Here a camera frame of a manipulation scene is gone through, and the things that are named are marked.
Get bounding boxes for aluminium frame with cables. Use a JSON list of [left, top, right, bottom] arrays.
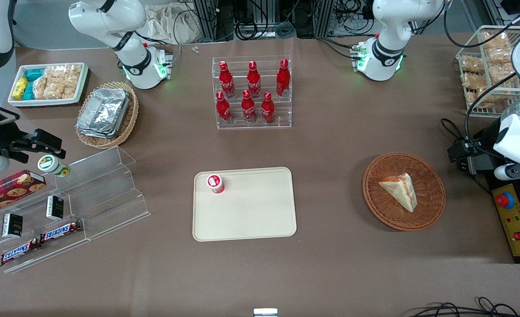
[[192, 0, 376, 41]]

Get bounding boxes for black floor cable bundle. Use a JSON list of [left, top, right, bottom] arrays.
[[409, 296, 520, 317]]

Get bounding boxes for Snickers chocolate bar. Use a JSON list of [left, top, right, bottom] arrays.
[[0, 239, 41, 267], [40, 220, 84, 244]]

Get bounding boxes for black yellow control box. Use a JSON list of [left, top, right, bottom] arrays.
[[475, 119, 520, 264]]

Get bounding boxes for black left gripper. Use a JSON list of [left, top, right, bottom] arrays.
[[447, 136, 497, 174]]

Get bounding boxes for stack of foil trays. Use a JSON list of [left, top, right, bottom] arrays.
[[76, 87, 131, 140]]

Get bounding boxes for small black box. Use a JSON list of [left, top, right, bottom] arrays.
[[45, 195, 65, 221], [1, 213, 24, 239]]

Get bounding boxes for red emergency stop button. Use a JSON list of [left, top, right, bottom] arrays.
[[496, 192, 516, 210]]

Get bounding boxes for black arm base cables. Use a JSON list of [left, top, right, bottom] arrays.
[[316, 37, 363, 61]]

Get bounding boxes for white crumpled bag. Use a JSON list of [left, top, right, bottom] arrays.
[[145, 4, 202, 45]]

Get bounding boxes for white wire basket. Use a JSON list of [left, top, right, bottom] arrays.
[[455, 25, 520, 119]]

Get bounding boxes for oval light wicker basket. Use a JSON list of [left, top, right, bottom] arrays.
[[75, 81, 140, 150]]

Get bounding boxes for green-capped small bottle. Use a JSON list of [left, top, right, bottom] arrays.
[[37, 155, 72, 178]]

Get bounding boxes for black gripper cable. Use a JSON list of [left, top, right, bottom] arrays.
[[440, 72, 519, 152]]

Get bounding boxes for yellow snack packet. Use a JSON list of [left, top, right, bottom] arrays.
[[12, 77, 29, 100]]

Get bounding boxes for bagged fried snack pack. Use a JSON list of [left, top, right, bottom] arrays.
[[484, 46, 514, 65], [482, 30, 510, 49], [460, 56, 485, 74], [462, 72, 490, 91], [487, 64, 514, 85], [464, 88, 503, 109]]

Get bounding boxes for round brown wicker basket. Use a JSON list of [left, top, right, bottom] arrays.
[[362, 152, 447, 232]]

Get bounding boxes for triangular sandwich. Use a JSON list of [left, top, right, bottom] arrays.
[[378, 173, 418, 214]]

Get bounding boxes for clear rice cracker pack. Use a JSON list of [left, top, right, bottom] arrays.
[[44, 65, 67, 80], [64, 64, 83, 87], [45, 78, 77, 100], [33, 77, 50, 100]]

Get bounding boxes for red cola bottle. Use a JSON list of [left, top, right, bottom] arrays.
[[260, 91, 275, 125], [219, 60, 236, 99], [241, 89, 257, 124], [276, 58, 291, 98], [216, 91, 233, 125], [246, 60, 262, 99]]

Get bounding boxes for clear acrylic bottle rack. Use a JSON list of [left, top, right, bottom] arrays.
[[211, 55, 293, 130]]

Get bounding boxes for red tartan cookie box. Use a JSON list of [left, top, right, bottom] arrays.
[[0, 170, 48, 219]]

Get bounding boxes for beige plastic tray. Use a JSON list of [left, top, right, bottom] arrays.
[[192, 166, 297, 243]]

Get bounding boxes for clear acrylic stepped shelf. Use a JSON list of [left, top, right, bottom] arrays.
[[0, 146, 151, 275]]

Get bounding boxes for small red-capped yoghurt bottle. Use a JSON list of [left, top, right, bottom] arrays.
[[205, 174, 226, 195]]

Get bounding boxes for white rectangular snack bin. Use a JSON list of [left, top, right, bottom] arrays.
[[7, 62, 89, 108]]

